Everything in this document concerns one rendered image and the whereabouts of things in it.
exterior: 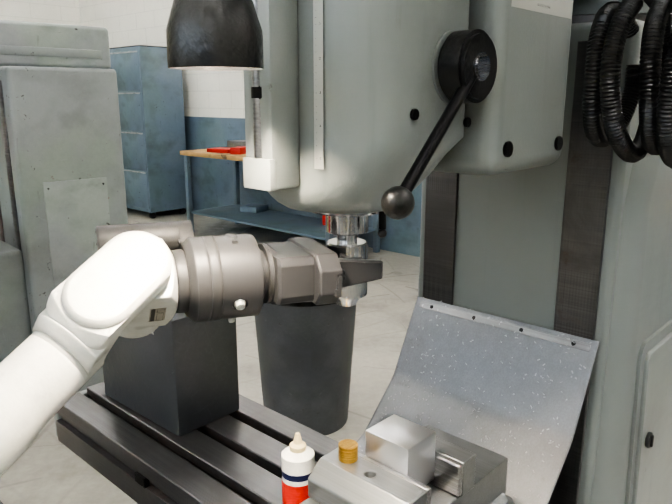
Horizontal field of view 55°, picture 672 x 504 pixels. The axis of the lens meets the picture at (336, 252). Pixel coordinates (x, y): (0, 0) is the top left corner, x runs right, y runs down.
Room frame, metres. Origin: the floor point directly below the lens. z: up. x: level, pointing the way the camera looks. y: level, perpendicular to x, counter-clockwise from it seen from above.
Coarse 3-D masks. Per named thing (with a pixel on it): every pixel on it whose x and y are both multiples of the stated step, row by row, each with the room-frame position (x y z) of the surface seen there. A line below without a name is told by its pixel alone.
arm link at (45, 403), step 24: (24, 360) 0.51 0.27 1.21; (48, 360) 0.51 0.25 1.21; (0, 384) 0.49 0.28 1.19; (24, 384) 0.49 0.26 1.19; (48, 384) 0.50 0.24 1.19; (72, 384) 0.52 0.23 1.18; (0, 408) 0.47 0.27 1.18; (24, 408) 0.48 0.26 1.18; (48, 408) 0.50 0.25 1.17; (0, 432) 0.46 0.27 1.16; (24, 432) 0.48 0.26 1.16; (0, 456) 0.46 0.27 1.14
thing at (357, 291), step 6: (366, 252) 0.69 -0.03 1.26; (354, 258) 0.68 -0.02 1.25; (360, 258) 0.68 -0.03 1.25; (366, 258) 0.69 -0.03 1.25; (366, 282) 0.69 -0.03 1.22; (342, 288) 0.68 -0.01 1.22; (348, 288) 0.68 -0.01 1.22; (354, 288) 0.68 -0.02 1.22; (360, 288) 0.68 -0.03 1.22; (366, 288) 0.69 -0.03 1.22; (342, 294) 0.68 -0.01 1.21; (348, 294) 0.68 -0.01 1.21; (354, 294) 0.68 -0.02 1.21; (360, 294) 0.68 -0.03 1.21; (366, 294) 0.69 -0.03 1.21
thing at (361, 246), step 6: (330, 240) 0.70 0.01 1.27; (336, 240) 0.71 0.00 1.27; (360, 240) 0.71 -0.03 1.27; (330, 246) 0.69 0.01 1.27; (336, 246) 0.68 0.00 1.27; (342, 246) 0.68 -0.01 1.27; (348, 246) 0.68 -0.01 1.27; (354, 246) 0.68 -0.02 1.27; (360, 246) 0.68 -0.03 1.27; (366, 246) 0.69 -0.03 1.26; (336, 252) 0.68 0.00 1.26; (342, 252) 0.68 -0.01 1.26; (348, 252) 0.68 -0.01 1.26; (354, 252) 0.68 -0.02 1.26; (360, 252) 0.68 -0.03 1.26
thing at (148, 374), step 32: (224, 320) 0.94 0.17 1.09; (128, 352) 0.96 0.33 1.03; (160, 352) 0.90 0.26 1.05; (192, 352) 0.90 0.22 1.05; (224, 352) 0.94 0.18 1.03; (128, 384) 0.96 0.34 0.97; (160, 384) 0.90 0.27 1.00; (192, 384) 0.90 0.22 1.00; (224, 384) 0.94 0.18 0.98; (160, 416) 0.90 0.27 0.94; (192, 416) 0.89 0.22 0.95
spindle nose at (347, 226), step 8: (328, 216) 0.69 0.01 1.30; (368, 216) 0.70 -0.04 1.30; (328, 224) 0.69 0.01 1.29; (336, 224) 0.68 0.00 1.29; (344, 224) 0.68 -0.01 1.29; (352, 224) 0.68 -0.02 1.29; (360, 224) 0.68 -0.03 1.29; (368, 224) 0.70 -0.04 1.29; (328, 232) 0.69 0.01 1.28; (336, 232) 0.68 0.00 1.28; (344, 232) 0.68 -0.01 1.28; (352, 232) 0.68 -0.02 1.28; (360, 232) 0.68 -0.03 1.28
